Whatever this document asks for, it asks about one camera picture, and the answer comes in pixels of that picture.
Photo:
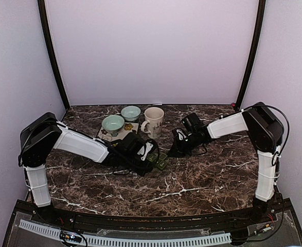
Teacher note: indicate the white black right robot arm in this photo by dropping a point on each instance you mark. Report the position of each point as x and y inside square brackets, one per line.
[266, 133]

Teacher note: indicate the celadon ceramic bowl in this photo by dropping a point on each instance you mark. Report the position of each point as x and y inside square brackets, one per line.
[131, 113]
[113, 124]

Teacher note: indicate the green weekly pill organizer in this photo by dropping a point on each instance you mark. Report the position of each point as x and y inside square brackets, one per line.
[159, 161]

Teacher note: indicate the beige printed ceramic mug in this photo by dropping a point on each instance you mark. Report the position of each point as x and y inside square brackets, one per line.
[152, 125]

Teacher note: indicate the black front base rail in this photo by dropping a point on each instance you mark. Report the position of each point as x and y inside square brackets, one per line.
[232, 220]

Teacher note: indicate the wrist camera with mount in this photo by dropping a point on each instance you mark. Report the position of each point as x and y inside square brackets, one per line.
[180, 135]
[149, 152]

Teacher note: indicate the black frame post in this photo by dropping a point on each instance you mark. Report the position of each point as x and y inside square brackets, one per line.
[252, 54]
[51, 53]

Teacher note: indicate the black right frame post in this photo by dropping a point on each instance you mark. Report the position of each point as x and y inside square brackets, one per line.
[252, 54]

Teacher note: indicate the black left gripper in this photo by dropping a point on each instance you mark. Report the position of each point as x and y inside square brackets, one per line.
[146, 168]

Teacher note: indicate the white slotted cable duct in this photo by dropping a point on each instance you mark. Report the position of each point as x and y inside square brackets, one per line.
[123, 238]

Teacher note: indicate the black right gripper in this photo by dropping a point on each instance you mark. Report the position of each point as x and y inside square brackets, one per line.
[177, 148]

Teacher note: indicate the floral square ceramic plate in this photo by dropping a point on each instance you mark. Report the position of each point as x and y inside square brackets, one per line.
[126, 129]

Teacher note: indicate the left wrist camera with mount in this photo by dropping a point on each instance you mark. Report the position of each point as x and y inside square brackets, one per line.
[149, 152]

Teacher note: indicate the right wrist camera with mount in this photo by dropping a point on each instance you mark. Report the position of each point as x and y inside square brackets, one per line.
[180, 135]

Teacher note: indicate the black left frame post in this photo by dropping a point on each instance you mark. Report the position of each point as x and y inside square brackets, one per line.
[51, 53]

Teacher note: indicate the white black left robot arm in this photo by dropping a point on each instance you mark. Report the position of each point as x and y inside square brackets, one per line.
[47, 133]

